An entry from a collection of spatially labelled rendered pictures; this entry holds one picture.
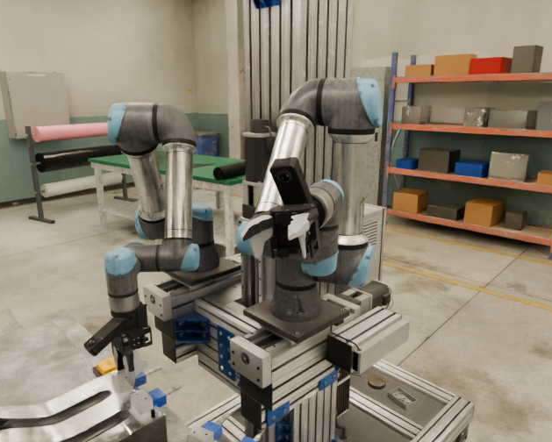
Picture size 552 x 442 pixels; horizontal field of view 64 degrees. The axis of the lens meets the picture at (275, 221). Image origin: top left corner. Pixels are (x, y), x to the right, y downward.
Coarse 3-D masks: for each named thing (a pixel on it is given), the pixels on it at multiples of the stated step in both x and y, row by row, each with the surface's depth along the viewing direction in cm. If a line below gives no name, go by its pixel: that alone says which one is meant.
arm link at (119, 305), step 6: (138, 294) 114; (114, 300) 110; (120, 300) 110; (126, 300) 110; (132, 300) 111; (138, 300) 114; (114, 306) 111; (120, 306) 110; (126, 306) 111; (132, 306) 112; (138, 306) 114; (120, 312) 111; (126, 312) 112
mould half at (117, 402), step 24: (96, 384) 120; (0, 408) 105; (24, 408) 109; (48, 408) 111; (96, 408) 111; (120, 408) 110; (0, 432) 97; (24, 432) 99; (48, 432) 102; (72, 432) 103; (120, 432) 103; (144, 432) 105
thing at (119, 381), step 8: (152, 368) 124; (160, 368) 125; (112, 376) 118; (120, 376) 117; (136, 376) 120; (144, 376) 120; (120, 384) 115; (128, 384) 117; (136, 384) 119; (120, 392) 116
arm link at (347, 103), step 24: (336, 96) 104; (360, 96) 102; (336, 120) 106; (360, 120) 104; (336, 144) 110; (360, 144) 108; (336, 168) 111; (360, 168) 110; (360, 192) 111; (360, 216) 113; (360, 240) 114; (336, 264) 115; (360, 264) 113
